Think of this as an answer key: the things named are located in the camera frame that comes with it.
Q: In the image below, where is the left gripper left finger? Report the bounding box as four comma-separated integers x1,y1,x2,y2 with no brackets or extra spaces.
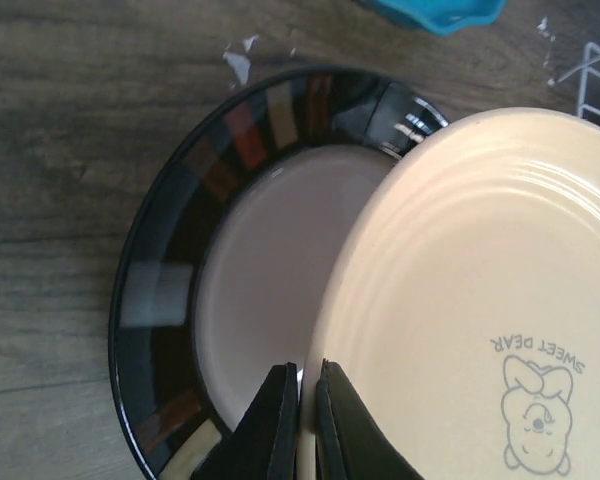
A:
192,363,299,480

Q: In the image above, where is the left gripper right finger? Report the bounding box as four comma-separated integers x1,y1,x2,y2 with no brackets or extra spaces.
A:
315,360,422,480

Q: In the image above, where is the yellow bear plate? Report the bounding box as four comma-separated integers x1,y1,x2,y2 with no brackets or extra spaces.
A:
296,108,600,479

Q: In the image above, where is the black rimmed beige plate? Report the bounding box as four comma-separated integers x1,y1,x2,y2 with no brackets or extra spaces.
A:
109,67,446,479

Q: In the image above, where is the blue dotted plate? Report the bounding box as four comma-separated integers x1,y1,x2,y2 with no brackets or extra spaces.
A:
358,0,506,36

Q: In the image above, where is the white wire dish rack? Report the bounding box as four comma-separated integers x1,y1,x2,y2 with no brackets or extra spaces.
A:
553,42,600,127

